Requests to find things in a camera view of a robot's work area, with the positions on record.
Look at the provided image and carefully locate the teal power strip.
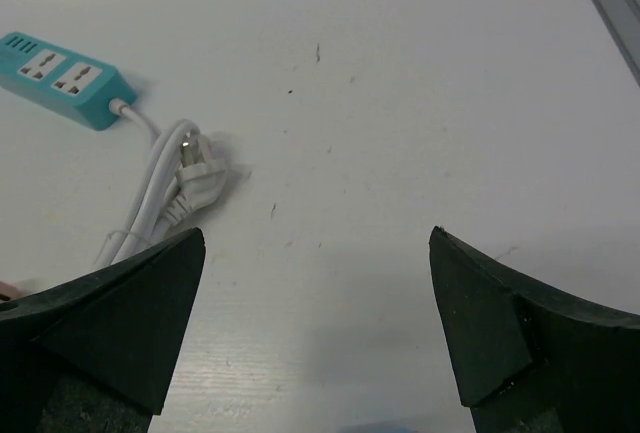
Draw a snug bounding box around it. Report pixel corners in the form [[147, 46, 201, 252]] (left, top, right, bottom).
[[1, 32, 138, 131]]

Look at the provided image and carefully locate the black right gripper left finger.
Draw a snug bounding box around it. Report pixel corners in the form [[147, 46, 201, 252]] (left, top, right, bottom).
[[1, 228, 206, 432]]

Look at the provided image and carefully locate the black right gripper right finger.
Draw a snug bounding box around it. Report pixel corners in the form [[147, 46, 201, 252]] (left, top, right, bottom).
[[429, 227, 639, 432]]

